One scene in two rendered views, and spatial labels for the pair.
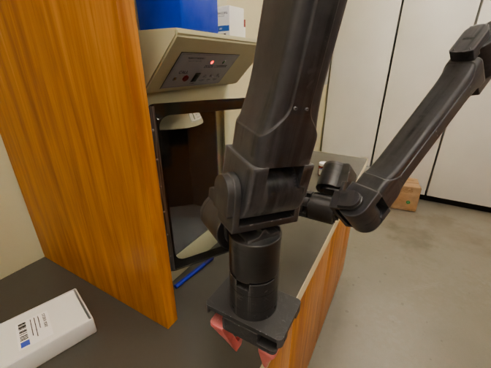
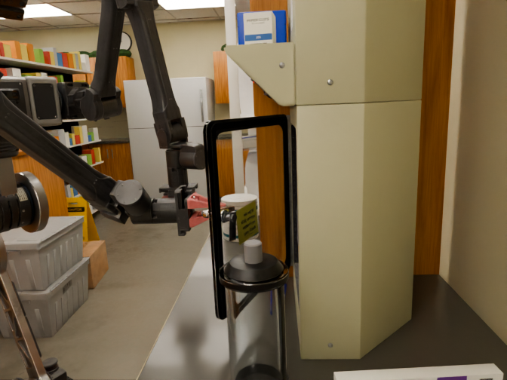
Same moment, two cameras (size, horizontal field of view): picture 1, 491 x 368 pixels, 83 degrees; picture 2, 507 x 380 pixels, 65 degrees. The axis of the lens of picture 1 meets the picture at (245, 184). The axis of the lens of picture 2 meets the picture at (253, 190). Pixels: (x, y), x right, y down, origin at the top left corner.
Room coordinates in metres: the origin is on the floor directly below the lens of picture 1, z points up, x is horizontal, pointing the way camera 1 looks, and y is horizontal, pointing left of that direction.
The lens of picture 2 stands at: (1.37, -0.32, 1.42)
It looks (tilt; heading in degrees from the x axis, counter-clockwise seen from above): 12 degrees down; 154
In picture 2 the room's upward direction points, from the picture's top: 2 degrees counter-clockwise
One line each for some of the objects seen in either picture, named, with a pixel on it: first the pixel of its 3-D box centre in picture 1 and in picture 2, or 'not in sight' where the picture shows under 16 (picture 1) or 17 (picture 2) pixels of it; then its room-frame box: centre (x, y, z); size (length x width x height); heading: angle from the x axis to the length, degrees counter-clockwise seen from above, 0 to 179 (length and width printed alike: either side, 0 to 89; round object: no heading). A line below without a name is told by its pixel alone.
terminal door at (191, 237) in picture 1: (221, 185); (254, 208); (0.61, 0.06, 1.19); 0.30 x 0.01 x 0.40; 120
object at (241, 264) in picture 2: not in sight; (253, 262); (0.85, -0.07, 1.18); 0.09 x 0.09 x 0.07
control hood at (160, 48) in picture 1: (210, 63); (262, 81); (0.64, 0.07, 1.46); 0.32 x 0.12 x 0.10; 150
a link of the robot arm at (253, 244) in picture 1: (252, 245); (177, 158); (0.26, -0.01, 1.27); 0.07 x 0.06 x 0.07; 29
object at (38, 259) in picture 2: not in sight; (38, 250); (-1.60, -0.51, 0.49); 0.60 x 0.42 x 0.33; 150
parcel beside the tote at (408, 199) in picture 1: (396, 191); not in sight; (2.79, -1.68, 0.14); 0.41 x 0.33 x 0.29; 67
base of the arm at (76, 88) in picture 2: not in sight; (83, 100); (-0.08, -0.21, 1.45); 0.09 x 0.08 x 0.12; 119
